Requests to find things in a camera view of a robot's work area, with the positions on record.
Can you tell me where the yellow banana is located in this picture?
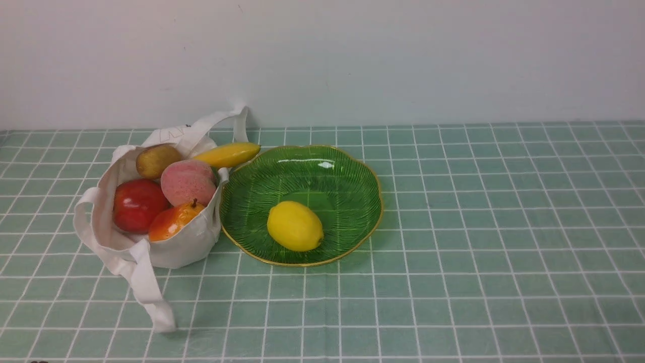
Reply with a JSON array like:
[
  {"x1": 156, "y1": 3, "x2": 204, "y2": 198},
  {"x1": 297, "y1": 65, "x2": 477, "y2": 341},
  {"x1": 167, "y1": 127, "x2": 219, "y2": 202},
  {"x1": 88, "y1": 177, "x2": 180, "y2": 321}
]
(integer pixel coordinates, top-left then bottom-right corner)
[{"x1": 193, "y1": 142, "x2": 261, "y2": 170}]

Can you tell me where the brown yellow kiwi fruit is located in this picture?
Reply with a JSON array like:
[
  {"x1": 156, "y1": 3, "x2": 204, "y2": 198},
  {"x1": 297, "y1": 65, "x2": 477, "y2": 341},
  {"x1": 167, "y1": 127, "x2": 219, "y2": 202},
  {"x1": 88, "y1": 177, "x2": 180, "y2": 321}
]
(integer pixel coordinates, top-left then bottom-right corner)
[{"x1": 136, "y1": 144, "x2": 183, "y2": 180}]

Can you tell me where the white cloth tote bag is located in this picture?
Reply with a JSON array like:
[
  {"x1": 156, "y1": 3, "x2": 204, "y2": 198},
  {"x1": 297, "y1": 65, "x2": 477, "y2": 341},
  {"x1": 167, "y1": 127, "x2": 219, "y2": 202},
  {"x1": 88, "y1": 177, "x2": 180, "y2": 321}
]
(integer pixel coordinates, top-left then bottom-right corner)
[{"x1": 73, "y1": 103, "x2": 248, "y2": 333}]

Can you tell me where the green glass leaf plate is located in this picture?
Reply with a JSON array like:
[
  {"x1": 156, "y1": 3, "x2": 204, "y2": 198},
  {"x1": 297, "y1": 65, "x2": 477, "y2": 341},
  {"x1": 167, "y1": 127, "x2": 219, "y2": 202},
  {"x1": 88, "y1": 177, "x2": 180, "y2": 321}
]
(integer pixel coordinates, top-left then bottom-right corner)
[{"x1": 217, "y1": 145, "x2": 384, "y2": 267}]

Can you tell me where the yellow lemon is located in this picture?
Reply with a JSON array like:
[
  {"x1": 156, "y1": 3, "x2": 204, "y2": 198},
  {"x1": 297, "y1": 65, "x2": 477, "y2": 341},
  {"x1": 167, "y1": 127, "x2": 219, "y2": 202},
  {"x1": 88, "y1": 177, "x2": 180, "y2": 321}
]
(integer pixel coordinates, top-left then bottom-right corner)
[{"x1": 267, "y1": 201, "x2": 324, "y2": 252}]

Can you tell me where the pink peach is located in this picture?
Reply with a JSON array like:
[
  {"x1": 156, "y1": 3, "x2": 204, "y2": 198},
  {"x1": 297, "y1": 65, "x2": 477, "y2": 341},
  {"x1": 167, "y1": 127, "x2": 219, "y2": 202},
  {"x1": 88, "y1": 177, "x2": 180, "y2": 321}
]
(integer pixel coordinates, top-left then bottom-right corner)
[{"x1": 160, "y1": 159, "x2": 217, "y2": 207}]

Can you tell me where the orange red pear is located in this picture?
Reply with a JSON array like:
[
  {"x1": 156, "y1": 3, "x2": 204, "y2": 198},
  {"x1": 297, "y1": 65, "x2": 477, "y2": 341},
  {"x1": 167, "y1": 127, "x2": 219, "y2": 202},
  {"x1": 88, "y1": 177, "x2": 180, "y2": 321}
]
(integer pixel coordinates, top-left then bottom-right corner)
[{"x1": 148, "y1": 199, "x2": 205, "y2": 242}]

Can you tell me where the green checkered tablecloth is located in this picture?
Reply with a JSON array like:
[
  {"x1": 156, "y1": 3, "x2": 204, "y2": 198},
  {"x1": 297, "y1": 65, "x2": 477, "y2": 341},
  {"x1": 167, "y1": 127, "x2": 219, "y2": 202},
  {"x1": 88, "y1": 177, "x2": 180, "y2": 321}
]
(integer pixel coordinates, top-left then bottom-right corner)
[{"x1": 1, "y1": 122, "x2": 644, "y2": 362}]

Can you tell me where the red apple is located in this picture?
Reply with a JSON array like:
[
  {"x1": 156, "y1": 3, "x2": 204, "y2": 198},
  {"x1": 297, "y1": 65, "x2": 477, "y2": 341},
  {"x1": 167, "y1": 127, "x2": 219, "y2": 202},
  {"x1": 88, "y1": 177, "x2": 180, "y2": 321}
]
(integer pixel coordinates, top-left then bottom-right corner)
[{"x1": 113, "y1": 178, "x2": 170, "y2": 234}]

